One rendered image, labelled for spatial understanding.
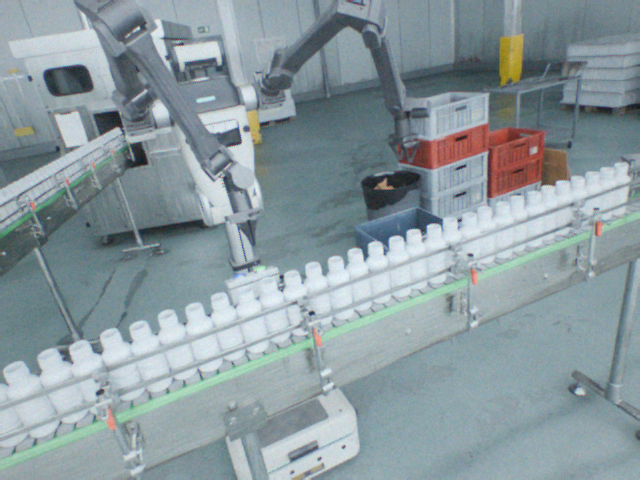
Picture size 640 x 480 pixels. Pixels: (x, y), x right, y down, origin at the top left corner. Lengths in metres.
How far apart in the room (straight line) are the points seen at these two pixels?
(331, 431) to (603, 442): 1.12
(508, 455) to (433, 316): 1.02
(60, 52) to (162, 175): 1.33
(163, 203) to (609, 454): 4.09
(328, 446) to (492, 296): 0.96
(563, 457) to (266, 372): 1.44
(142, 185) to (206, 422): 3.84
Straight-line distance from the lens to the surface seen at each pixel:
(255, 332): 1.07
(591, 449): 2.28
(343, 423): 1.94
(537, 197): 1.44
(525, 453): 2.20
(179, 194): 4.74
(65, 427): 1.14
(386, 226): 1.89
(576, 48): 8.43
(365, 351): 1.21
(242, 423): 1.18
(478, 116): 3.67
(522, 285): 1.48
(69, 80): 4.79
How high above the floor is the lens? 1.67
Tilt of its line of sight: 24 degrees down
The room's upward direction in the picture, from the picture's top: 9 degrees counter-clockwise
